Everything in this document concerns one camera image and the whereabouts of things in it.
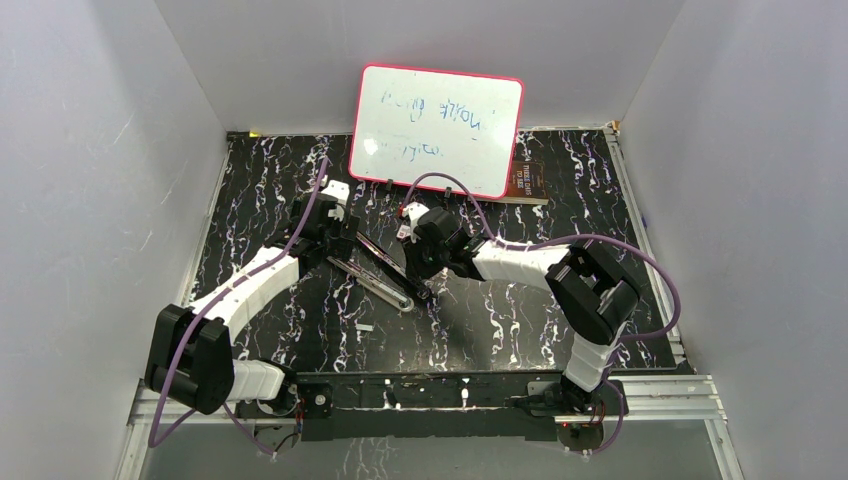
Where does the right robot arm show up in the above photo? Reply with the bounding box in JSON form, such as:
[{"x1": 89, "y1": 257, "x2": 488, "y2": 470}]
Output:
[{"x1": 398, "y1": 203, "x2": 641, "y2": 414}]

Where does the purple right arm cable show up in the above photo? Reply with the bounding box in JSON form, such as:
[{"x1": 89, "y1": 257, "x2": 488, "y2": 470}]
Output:
[{"x1": 400, "y1": 172, "x2": 682, "y2": 458}]

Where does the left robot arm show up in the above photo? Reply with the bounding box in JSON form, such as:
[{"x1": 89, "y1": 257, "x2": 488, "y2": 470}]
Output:
[{"x1": 144, "y1": 194, "x2": 360, "y2": 416}]

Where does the pink framed whiteboard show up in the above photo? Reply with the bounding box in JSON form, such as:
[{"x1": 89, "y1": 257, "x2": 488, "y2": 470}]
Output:
[{"x1": 348, "y1": 64, "x2": 524, "y2": 199}]

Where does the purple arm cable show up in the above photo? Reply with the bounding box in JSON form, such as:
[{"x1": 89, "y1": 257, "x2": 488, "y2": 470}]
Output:
[
  {"x1": 400, "y1": 172, "x2": 682, "y2": 458},
  {"x1": 146, "y1": 155, "x2": 329, "y2": 458}
]

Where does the brown Three Days book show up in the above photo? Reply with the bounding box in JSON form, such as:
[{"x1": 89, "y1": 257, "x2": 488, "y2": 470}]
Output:
[{"x1": 500, "y1": 160, "x2": 549, "y2": 205}]

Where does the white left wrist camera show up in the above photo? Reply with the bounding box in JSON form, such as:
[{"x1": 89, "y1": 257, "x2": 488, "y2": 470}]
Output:
[{"x1": 320, "y1": 180, "x2": 350, "y2": 222}]

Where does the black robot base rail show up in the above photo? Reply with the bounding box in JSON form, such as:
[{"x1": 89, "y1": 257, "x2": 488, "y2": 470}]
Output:
[{"x1": 236, "y1": 370, "x2": 630, "y2": 445}]

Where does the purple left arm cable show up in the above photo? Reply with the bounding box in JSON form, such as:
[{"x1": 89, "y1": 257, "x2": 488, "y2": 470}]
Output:
[{"x1": 146, "y1": 155, "x2": 329, "y2": 458}]

